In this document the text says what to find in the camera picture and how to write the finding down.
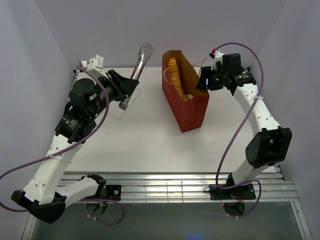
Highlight clear plastic tray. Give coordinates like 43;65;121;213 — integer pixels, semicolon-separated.
107;88;142;120

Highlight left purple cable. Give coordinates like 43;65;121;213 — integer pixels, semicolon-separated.
0;63;125;225

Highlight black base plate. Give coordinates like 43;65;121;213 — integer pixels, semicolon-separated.
85;184;122;201
208;184;256;200

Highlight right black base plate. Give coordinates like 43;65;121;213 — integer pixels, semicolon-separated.
208;184;256;200

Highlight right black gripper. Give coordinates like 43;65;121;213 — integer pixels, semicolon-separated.
195;66;228;92

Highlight red paper bag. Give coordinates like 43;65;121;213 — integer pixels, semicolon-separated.
162;50;210;133

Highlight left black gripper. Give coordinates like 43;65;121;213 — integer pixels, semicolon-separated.
90;69;141;118

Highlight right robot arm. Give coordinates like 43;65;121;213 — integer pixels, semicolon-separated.
196;51;292;199

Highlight long ridged bread loaf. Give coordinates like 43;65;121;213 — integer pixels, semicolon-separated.
164;58;189;102

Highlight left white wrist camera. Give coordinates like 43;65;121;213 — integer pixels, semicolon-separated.
79;55;108;79

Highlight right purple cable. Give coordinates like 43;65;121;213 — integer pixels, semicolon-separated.
199;42;264;219

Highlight aluminium frame rail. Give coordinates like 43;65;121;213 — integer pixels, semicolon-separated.
31;171;301;204

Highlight purple cable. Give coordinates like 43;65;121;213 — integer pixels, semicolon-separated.
199;42;264;219
0;63;125;225

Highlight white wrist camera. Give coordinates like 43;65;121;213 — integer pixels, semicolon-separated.
79;55;108;79
209;48;224;70

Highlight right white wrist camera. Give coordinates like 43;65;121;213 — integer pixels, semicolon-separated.
209;48;224;70

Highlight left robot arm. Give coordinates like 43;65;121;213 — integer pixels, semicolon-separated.
11;69;141;224

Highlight metal tongs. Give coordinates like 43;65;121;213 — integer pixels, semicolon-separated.
118;41;154;111

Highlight white patterned round bread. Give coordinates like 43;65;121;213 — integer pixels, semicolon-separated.
186;94;193;100

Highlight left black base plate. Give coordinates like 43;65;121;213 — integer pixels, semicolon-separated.
85;184;122;201

